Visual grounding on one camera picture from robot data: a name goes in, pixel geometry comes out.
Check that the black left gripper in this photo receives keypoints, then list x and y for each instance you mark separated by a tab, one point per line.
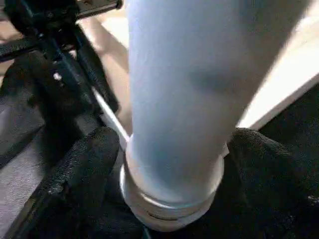
45	15

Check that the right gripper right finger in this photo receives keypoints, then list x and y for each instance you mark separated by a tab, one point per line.
269	194

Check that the white plastic table leg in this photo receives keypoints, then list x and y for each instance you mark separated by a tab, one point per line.
189	99

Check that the white plastic table top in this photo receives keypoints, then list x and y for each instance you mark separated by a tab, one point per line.
294	64

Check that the black work mat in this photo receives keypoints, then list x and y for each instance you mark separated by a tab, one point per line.
30	124

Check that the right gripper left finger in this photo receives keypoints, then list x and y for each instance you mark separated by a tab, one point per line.
79	189

